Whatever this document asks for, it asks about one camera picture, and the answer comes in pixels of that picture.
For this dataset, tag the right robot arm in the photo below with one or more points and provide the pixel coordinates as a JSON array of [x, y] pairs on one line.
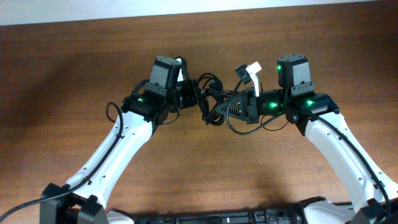
[[372, 193]]

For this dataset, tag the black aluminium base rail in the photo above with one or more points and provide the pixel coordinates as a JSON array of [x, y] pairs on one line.
[[233, 216]]

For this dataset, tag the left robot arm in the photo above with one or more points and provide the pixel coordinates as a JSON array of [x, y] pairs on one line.
[[84, 196]]

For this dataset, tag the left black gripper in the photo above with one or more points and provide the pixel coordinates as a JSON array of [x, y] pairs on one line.
[[193, 91]]

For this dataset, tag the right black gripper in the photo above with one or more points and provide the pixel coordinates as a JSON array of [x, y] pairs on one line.
[[246, 112]]

